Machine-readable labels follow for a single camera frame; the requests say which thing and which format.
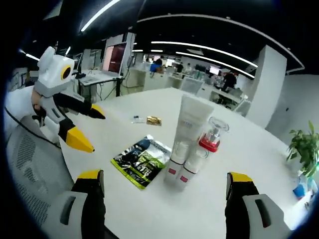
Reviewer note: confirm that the white office desk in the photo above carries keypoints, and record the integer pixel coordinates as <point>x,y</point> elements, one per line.
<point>224,95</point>

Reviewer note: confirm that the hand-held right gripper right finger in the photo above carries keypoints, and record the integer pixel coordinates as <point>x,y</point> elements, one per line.
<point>236,206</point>

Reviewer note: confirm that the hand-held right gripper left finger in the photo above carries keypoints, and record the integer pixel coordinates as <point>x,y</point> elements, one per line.
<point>92,206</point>

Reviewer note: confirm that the potted green plant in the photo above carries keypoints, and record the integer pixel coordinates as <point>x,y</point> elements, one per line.
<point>305,149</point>

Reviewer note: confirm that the ceiling light strip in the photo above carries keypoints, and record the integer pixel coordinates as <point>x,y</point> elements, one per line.
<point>99,13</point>

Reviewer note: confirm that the gold foil skincare sachet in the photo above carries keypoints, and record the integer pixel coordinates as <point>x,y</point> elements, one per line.
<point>154,120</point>

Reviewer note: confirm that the tall white skincare bottle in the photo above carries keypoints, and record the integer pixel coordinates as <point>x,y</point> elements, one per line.
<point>211,139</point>

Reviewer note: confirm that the person's left hand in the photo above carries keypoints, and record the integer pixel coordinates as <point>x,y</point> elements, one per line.
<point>37,102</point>

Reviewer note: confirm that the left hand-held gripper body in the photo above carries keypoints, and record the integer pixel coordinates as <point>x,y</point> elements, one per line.
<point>52,72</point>

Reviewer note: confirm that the blue packet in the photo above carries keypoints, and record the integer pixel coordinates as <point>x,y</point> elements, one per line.
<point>299,191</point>

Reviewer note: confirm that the white mesh office chair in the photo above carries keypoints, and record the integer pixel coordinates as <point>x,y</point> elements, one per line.
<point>32,169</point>

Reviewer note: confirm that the white skincare tube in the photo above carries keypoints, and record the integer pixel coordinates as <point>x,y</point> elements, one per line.
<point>192,119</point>

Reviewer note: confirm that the computer monitor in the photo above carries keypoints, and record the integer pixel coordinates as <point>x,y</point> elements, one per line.
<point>214,70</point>

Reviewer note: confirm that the green black skincare sachet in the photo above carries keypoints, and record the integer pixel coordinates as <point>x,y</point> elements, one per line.
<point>139,164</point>

